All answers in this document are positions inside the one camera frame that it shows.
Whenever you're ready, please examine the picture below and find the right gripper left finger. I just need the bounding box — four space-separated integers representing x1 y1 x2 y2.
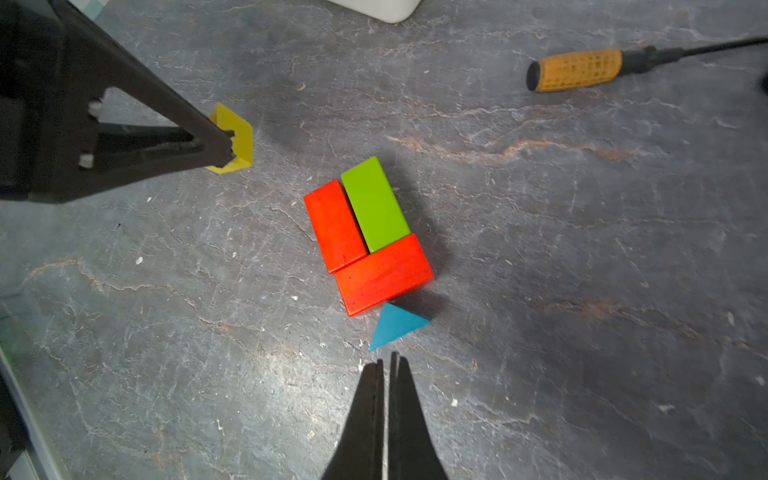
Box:
322 360 384 480

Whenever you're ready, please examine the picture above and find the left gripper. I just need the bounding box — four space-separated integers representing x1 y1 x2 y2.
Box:
1 1 234 203

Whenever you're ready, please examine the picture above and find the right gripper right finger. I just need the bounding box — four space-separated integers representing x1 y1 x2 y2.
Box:
387 352 448 480

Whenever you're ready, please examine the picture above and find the teal small block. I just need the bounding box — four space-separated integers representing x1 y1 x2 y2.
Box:
368 303 430 352

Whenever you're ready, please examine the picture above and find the red block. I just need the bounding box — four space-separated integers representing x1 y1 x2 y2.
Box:
334 234 434 317
304 180 368 274

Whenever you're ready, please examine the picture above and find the yellow small block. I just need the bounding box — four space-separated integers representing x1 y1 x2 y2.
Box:
208 103 254 174

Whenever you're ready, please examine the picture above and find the green rectangular block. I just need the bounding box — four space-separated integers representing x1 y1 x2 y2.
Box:
341 157 411 253

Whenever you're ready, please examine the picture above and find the white plastic storage box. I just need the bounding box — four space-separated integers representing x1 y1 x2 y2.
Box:
329 0 421 24

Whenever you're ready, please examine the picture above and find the small wooden-handled screwdriver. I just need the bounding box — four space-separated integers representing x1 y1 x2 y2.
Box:
526 37 767 93

